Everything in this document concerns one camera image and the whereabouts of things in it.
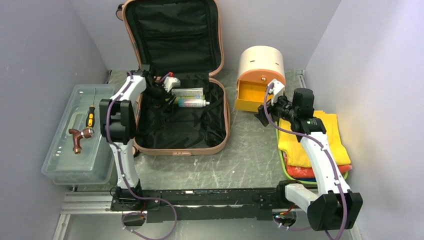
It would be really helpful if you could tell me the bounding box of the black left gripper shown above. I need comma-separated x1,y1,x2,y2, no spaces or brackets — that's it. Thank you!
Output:
142,80,177,115

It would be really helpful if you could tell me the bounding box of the lime green plastic tray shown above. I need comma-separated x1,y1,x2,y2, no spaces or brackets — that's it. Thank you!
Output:
274,112,349,186

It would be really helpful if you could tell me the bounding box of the red white tie-dye cloth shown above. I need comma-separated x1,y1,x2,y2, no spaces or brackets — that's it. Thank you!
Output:
283,157,353,179

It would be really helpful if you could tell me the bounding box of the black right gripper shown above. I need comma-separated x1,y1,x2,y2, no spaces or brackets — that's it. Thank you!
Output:
254,92,298,127

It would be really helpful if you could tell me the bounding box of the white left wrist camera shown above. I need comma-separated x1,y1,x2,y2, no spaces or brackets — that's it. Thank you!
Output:
159,72,181,93

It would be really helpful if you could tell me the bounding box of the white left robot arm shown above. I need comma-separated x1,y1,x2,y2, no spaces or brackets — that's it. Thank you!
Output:
99,70,181,210

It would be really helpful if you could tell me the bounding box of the clear plastic storage box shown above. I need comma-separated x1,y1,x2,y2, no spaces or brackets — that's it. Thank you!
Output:
41,84,117,187

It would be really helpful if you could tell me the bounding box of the white cosmetic box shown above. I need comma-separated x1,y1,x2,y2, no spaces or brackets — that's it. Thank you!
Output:
171,87,204,97

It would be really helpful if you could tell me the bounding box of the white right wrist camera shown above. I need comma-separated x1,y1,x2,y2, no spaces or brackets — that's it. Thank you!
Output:
266,78,286,106

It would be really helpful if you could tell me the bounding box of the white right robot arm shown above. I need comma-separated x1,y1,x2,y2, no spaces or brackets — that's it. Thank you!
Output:
255,81,363,239

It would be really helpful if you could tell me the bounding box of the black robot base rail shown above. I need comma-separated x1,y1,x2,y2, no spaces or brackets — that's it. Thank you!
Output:
110,186,298,223

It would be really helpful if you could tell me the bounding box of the aluminium frame rail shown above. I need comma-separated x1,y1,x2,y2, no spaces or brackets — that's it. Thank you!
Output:
52,69,354,240

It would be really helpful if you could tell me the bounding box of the blue towel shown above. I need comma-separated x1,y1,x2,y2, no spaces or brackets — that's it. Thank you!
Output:
297,178,317,183

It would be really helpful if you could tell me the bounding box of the cream orange drawer cabinet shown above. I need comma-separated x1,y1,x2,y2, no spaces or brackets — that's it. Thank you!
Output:
235,45,286,112

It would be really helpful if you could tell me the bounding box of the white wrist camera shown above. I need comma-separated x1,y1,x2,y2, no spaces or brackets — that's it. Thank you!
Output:
159,72,181,93
266,78,286,106

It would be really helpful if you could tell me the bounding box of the green yellow small tube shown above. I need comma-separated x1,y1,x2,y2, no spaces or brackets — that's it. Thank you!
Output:
174,95,205,104

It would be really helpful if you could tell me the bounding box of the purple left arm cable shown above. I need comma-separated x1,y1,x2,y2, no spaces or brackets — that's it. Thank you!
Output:
105,72,178,240

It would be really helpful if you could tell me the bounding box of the yellow black screwdriver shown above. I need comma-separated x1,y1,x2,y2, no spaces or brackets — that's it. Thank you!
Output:
85,88,97,128

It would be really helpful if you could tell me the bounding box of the yellow cloth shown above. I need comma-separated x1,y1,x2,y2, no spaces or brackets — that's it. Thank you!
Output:
278,110,351,168

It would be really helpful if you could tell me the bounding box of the pink hard-shell suitcase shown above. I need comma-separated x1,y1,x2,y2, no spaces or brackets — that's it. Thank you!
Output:
115,0,230,156

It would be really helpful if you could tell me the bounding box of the pastel cosmetic tube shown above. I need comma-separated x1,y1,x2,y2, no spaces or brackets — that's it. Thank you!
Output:
178,99,210,108

